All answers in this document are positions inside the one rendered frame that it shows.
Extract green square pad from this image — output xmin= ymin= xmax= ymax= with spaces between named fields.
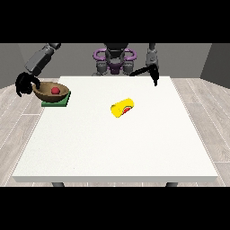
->
xmin=40 ymin=91 xmax=72 ymax=108

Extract yellow cup with melon print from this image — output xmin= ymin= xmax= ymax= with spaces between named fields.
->
xmin=110 ymin=97 xmax=135 ymax=119

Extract grey robot trunk purple rings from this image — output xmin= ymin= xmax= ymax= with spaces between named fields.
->
xmin=92 ymin=43 xmax=138 ymax=77

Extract brown wooden bowl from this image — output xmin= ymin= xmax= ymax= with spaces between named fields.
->
xmin=31 ymin=81 xmax=71 ymax=103

